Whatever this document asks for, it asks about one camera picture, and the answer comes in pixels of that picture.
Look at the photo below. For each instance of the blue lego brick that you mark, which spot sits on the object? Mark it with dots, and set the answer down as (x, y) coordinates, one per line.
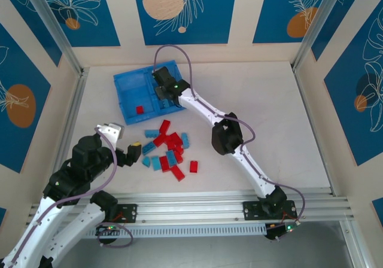
(185, 140)
(170, 156)
(156, 163)
(164, 103)
(151, 133)
(147, 149)

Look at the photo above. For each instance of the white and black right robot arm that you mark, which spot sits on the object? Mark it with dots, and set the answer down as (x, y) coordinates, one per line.
(196, 108)

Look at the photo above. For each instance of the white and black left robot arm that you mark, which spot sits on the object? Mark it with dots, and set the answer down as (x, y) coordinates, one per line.
(74, 229)

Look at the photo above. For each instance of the blue quarter-round lego piece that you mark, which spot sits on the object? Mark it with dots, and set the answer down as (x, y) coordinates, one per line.
(146, 161)

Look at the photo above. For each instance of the blue two-compartment plastic bin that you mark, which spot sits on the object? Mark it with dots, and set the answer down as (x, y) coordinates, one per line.
(131, 85)

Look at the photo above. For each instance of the aluminium table side rail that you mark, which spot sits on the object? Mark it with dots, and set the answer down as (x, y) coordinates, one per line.
(72, 115)
(305, 100)

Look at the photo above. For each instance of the blue floral wall panel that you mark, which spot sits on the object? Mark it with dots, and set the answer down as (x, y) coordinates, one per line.
(353, 115)
(98, 25)
(18, 70)
(269, 16)
(338, 13)
(209, 25)
(36, 24)

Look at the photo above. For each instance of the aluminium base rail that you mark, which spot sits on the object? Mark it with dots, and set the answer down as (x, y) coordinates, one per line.
(191, 203)

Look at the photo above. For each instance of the aluminium frame post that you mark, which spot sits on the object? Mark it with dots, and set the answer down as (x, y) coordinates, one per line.
(354, 244)
(56, 28)
(318, 25)

